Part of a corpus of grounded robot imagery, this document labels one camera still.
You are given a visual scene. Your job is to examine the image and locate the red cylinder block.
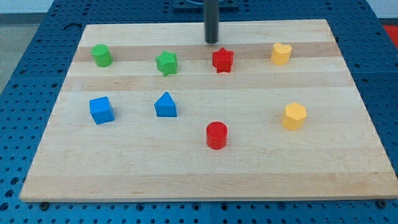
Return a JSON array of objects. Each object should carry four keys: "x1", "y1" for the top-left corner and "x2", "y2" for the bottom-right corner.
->
[{"x1": 206, "y1": 121, "x2": 228, "y2": 150}]

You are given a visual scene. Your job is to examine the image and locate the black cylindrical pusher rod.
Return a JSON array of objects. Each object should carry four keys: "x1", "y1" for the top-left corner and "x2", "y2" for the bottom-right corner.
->
[{"x1": 203, "y1": 0, "x2": 219, "y2": 44}]

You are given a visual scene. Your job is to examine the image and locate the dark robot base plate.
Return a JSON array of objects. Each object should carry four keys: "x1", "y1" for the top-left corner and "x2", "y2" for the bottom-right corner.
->
[{"x1": 171, "y1": 0, "x2": 239, "y2": 11}]

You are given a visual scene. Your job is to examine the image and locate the yellow heart block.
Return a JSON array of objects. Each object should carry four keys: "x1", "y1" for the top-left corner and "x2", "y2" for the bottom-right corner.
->
[{"x1": 271, "y1": 42, "x2": 292, "y2": 65}]

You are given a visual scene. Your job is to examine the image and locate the wooden board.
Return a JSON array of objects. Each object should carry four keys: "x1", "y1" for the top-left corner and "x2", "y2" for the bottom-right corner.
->
[{"x1": 19, "y1": 19, "x2": 397, "y2": 202}]

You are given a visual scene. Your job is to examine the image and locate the green star block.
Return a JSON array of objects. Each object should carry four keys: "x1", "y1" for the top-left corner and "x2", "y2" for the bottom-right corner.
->
[{"x1": 155, "y1": 50, "x2": 178, "y2": 77}]

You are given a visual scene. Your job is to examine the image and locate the blue triangle block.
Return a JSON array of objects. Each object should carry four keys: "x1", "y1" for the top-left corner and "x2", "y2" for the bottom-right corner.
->
[{"x1": 154, "y1": 91, "x2": 177, "y2": 117}]

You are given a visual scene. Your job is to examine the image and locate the yellow hexagon block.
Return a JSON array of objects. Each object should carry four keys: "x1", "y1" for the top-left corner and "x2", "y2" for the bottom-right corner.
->
[{"x1": 282, "y1": 103, "x2": 307, "y2": 131}]

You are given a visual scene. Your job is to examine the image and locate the blue cube block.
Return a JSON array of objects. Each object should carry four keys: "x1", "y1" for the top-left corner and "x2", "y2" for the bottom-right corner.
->
[{"x1": 89, "y1": 96, "x2": 114, "y2": 124}]

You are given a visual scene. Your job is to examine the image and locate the green cylinder block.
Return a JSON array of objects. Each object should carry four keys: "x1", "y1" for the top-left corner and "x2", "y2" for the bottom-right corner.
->
[{"x1": 91, "y1": 44, "x2": 113, "y2": 67}]

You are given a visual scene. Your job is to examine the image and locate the red star block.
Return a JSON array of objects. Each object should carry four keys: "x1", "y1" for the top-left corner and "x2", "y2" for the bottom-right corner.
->
[{"x1": 212, "y1": 47, "x2": 234, "y2": 73}]

